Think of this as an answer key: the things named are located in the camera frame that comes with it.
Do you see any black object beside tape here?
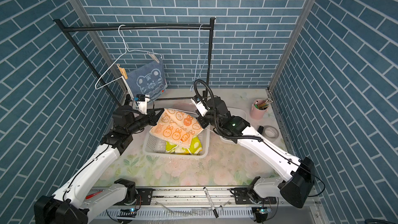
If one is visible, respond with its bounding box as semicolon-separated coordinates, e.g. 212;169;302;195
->
257;126;264;134

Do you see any white perforated plastic basket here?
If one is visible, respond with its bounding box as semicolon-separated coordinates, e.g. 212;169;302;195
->
143;129;210;159

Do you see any black clothes rack frame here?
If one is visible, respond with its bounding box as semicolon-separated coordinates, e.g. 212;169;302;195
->
53;17;216;106

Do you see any white rectangular tray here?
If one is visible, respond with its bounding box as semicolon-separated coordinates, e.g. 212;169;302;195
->
220;107;247;145

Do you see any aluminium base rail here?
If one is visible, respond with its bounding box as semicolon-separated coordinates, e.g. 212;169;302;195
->
89;186;299;223

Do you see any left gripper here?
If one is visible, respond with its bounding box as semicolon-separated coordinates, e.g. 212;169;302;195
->
126;108;165;135

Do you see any roll of tape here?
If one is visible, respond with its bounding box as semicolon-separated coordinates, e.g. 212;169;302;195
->
263;125;279;141

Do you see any black marker on rail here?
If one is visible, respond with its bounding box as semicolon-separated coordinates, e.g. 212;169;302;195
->
203;187;219;218

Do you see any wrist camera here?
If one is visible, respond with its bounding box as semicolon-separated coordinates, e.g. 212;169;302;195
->
191;96;208;117
134;94;150;115

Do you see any white wire hanger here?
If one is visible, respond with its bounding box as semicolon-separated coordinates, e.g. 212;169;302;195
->
94;24;163;90

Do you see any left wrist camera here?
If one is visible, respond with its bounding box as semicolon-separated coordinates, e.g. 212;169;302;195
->
134;94;150;115

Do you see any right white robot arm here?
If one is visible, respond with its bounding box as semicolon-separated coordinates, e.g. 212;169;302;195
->
191;96;320;208

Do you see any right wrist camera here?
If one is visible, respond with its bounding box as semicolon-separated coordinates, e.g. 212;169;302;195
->
191;96;208;117

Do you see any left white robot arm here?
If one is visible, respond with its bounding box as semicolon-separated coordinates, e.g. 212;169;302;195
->
34;105;164;224

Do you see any yellow green towel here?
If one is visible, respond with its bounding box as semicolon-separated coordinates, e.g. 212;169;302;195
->
165;136;203;155

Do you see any black corrugated cable hose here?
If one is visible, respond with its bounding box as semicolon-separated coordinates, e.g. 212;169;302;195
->
193;79;263;141

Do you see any beige clothespin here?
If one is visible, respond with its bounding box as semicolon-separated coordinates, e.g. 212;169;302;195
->
117;64;128;80
148;53;160;63

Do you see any light blue wire hanger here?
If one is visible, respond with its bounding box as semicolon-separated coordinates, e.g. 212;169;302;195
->
190;24;209;92

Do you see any red marker on rail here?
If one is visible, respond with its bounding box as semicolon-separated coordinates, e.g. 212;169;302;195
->
86;190;103;200

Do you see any pink metal pen bucket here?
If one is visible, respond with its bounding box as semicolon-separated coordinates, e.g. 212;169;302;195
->
249;99;268;120

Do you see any blue bear towel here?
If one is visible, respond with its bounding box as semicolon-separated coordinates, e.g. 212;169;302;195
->
126;59;167;100

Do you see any bundle of coloured pencils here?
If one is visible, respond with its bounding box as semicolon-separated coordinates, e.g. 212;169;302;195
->
256;99;273;110

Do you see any orange bunny towel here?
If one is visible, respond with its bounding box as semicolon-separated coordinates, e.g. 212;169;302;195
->
150;109;203;148

